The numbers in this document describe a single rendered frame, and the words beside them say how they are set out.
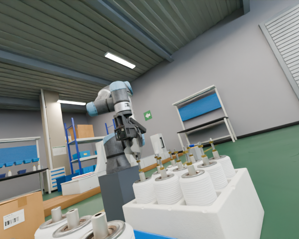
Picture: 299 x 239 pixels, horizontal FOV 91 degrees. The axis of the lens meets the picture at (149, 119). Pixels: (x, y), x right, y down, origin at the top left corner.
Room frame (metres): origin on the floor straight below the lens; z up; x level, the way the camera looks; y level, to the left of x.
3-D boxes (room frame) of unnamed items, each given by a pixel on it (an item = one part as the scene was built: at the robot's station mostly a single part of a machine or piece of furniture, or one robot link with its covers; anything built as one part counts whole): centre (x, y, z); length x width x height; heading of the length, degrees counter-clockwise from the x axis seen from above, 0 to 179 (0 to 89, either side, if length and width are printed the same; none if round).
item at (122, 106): (0.64, 0.10, 0.57); 0.08 x 0.08 x 0.05
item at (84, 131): (5.28, 2.57, 1.70); 0.71 x 0.54 x 0.51; 150
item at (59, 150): (5.66, 3.74, 1.38); 0.49 x 0.01 x 0.35; 146
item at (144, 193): (0.65, 0.09, 0.16); 0.10 x 0.10 x 0.18
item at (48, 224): (0.41, 0.30, 0.25); 0.08 x 0.08 x 0.01
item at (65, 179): (4.34, 2.74, 0.18); 0.50 x 0.41 x 0.37; 61
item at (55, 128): (5.82, 3.98, 2.00); 0.56 x 0.56 x 4.00; 56
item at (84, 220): (0.33, 0.21, 0.25); 0.08 x 0.08 x 0.01
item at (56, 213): (0.41, 0.30, 0.26); 0.02 x 0.02 x 0.03
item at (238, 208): (0.66, -0.07, 0.09); 0.39 x 0.39 x 0.18; 49
